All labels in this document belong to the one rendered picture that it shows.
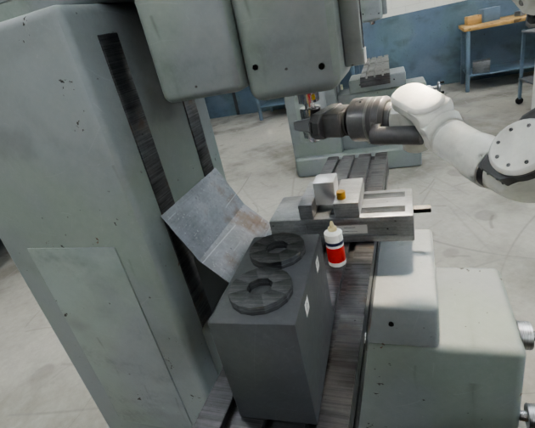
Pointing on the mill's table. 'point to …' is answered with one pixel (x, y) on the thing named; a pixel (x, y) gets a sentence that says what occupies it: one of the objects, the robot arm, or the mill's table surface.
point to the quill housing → (290, 46)
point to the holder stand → (277, 329)
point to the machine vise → (402, 226)
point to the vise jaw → (349, 208)
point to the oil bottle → (335, 245)
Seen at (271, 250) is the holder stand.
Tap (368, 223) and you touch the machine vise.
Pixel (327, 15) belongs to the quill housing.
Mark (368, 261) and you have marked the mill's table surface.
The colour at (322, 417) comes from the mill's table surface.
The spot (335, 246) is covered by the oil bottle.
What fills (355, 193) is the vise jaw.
